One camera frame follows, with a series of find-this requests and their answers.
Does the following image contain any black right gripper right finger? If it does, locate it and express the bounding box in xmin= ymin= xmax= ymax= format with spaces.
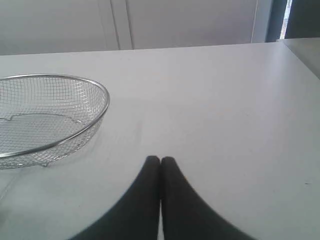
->
xmin=161 ymin=156 xmax=252 ymax=240

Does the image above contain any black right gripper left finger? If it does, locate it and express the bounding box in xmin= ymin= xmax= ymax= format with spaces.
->
xmin=72 ymin=156 xmax=161 ymax=240

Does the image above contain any oval metal mesh basket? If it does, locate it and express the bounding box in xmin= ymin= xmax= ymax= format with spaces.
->
xmin=0 ymin=74 xmax=111 ymax=170

